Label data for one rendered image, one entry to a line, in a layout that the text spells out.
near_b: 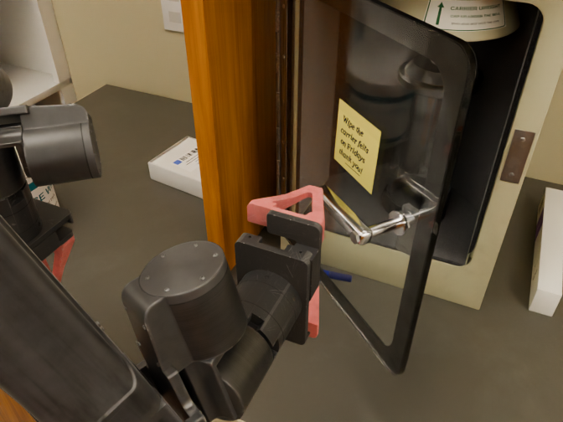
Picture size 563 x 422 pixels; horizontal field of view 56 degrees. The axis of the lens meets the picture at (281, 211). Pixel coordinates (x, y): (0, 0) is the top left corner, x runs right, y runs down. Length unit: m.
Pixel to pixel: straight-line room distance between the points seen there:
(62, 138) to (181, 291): 0.23
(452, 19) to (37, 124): 0.44
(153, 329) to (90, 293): 0.53
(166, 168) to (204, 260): 0.69
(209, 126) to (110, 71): 0.86
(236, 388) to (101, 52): 1.23
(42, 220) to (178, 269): 0.27
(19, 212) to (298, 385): 0.39
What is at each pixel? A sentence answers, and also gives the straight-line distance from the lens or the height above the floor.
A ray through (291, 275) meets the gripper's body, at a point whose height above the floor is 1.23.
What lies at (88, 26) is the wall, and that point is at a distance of 1.51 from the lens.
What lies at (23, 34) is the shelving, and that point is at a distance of 1.68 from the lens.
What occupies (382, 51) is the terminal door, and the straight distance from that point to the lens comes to 0.50.
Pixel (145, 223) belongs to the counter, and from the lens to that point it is 0.96.
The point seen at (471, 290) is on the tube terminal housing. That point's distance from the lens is 0.81.
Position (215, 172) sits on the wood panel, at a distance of 0.72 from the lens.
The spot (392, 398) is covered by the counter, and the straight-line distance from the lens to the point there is 0.71.
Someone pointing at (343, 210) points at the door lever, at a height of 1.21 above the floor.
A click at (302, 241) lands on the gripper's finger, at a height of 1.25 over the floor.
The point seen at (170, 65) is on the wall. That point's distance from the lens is 1.38.
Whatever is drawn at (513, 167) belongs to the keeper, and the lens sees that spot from 0.68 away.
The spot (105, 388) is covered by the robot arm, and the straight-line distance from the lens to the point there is 0.33.
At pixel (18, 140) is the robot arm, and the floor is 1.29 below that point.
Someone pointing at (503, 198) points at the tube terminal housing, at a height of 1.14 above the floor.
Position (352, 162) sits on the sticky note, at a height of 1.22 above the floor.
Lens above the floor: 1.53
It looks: 38 degrees down
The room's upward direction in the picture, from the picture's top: straight up
